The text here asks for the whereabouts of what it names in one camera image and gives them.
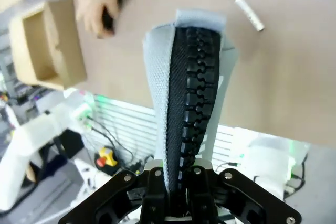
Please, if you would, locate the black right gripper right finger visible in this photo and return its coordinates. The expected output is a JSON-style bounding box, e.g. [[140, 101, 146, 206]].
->
[[185, 166, 302, 224]]

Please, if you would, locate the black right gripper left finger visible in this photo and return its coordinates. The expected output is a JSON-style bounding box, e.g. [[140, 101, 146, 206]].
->
[[58, 167, 169, 224]]

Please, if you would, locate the grey pencil case black zipper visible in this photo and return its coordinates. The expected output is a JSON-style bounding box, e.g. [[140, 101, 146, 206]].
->
[[142, 8, 242, 196]]

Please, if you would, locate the white right robot arm base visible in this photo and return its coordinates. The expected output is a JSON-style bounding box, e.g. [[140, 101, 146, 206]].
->
[[236, 126, 310, 201]]

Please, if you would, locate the brown cardboard box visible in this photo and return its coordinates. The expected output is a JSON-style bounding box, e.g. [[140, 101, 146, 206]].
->
[[9, 0, 88, 91]]

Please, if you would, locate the yellow emergency stop button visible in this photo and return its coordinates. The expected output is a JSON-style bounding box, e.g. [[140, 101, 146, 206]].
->
[[94, 146, 118, 175]]

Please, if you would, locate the black and white marker pen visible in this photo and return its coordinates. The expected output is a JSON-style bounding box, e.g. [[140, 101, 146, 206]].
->
[[209, 0, 265, 32]]

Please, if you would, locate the thin black cable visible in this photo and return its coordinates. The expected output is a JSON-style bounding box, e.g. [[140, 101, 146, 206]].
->
[[88, 125, 134, 162]]

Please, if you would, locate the black bracket block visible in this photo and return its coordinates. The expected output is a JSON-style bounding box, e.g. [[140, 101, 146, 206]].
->
[[44, 129, 85, 172]]

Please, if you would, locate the white slotted base plate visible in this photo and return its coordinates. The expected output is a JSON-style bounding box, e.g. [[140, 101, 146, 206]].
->
[[93, 94, 250, 167]]

